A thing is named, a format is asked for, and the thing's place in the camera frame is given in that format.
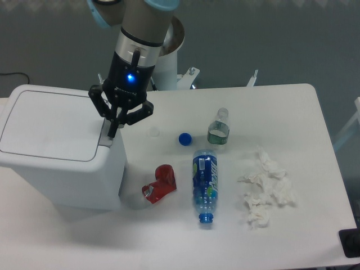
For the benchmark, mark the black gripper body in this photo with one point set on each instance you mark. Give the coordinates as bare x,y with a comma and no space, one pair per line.
127,81

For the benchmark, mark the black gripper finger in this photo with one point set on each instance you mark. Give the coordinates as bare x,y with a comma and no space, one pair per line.
109,113
129,118

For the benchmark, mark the white push-lid trash can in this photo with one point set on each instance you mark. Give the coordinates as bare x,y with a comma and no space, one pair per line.
55,139

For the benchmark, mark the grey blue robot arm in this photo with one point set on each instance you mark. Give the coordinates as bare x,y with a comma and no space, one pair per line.
145,21

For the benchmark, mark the crushed red can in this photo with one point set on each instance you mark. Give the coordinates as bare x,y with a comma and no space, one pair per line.
163,184

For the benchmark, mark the white bottle cap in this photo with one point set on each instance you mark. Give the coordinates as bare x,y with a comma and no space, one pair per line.
153,132

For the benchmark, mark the blue bottle cap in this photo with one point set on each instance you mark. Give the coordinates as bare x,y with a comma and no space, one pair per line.
185,139

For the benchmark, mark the blue plastic bottle lying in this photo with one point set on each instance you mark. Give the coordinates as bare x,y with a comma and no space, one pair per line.
205,184

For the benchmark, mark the clear green-label bottle upright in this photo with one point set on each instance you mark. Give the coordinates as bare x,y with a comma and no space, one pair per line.
219,129

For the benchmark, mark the crumpled white tissue pile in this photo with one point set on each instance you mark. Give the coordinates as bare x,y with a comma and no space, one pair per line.
270,186

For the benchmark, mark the black device at right edge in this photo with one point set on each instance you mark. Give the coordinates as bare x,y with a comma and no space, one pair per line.
349,239

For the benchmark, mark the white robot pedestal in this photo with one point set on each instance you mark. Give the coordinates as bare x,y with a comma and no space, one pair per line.
163,59

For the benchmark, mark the white frame at right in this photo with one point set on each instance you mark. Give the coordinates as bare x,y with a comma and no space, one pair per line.
348,130

